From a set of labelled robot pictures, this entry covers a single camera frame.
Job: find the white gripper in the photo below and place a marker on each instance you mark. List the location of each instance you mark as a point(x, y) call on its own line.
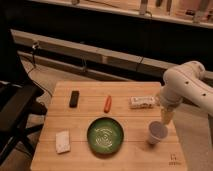
point(169, 102)

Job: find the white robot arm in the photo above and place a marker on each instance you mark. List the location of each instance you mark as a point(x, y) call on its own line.
point(184, 81)

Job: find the white wrapped packet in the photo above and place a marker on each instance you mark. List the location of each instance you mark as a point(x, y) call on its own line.
point(142, 102)

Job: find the orange carrot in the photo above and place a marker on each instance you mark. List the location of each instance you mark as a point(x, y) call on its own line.
point(108, 103)

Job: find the green bowl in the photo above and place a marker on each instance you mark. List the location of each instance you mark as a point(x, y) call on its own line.
point(105, 136)

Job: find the black rectangular block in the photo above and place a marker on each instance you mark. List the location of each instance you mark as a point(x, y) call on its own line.
point(74, 99)

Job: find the white sponge block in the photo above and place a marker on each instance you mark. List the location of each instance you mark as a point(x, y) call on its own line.
point(62, 142)

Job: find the black office chair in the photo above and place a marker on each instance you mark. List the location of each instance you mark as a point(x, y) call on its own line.
point(18, 94)

